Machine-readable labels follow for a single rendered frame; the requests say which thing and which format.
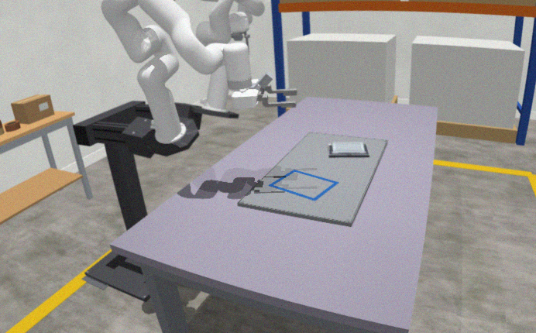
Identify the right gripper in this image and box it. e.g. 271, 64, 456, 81
229, 84, 297, 109

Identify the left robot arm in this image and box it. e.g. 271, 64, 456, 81
196, 0, 265, 112

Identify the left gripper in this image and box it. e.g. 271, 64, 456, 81
229, 12, 250, 49

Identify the grey flat rectangular panel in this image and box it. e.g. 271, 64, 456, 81
237, 132, 388, 227

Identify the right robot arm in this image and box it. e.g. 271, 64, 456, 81
101, 0, 274, 144

